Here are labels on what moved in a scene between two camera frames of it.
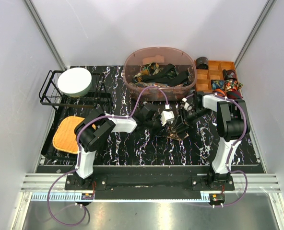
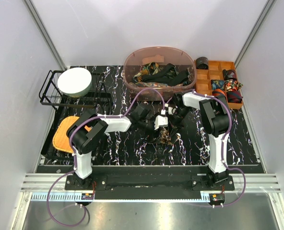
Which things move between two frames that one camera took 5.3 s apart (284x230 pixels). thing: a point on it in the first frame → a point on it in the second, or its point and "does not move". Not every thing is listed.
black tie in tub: [172, 81] does not move
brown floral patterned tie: [172, 134] → [165, 137]
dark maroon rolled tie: [230, 74] does not move
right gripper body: [194, 114] → [181, 112]
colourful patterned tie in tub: [149, 69] does not move
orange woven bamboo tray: [64, 139] does not move
